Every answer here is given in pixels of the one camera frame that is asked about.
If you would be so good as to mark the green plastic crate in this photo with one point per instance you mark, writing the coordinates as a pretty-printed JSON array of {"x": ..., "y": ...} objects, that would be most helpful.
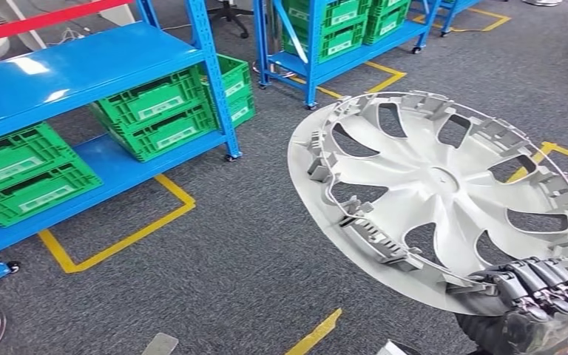
[
  {"x": 156, "y": 122},
  {"x": 19, "y": 186},
  {"x": 333, "y": 29},
  {"x": 387, "y": 19}
]

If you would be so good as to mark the yellow floor tape strip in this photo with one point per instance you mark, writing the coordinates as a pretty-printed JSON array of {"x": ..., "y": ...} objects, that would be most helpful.
[{"x": 313, "y": 335}]

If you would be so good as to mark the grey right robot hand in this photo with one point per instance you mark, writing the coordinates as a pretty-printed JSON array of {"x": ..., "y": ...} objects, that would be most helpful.
[{"x": 548, "y": 328}]

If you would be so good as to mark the long blue metal shelf rack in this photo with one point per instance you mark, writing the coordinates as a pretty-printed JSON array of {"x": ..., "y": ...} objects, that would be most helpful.
[{"x": 68, "y": 68}]

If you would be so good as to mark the red barrier tape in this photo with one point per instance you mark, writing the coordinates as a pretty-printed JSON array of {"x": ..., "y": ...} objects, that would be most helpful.
[{"x": 44, "y": 19}]

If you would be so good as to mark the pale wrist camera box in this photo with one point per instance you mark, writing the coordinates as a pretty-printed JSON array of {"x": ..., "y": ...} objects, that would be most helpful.
[{"x": 394, "y": 349}]

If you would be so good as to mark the grey plastic wheel cover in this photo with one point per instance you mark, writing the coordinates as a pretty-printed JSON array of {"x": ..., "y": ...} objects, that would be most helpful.
[{"x": 441, "y": 181}]

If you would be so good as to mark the white desk side panel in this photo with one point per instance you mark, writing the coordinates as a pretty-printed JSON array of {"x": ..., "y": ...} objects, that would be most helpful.
[{"x": 117, "y": 14}]

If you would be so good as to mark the black office chair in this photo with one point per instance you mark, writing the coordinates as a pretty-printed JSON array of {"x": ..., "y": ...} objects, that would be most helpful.
[{"x": 230, "y": 14}]

